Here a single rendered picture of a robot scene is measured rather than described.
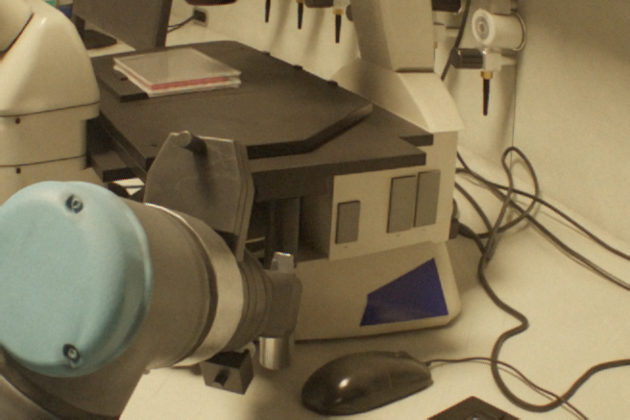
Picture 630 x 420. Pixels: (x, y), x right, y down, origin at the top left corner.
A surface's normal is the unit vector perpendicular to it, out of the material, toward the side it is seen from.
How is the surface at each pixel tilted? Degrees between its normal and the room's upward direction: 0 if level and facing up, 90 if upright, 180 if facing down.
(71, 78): 86
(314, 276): 49
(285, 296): 82
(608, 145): 90
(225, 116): 0
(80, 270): 60
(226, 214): 65
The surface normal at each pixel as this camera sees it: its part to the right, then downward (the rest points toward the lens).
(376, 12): -0.89, 0.27
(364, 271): 0.36, -0.39
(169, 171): -0.26, -0.12
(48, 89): 0.45, 0.26
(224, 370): -0.31, 0.57
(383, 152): 0.05, -0.94
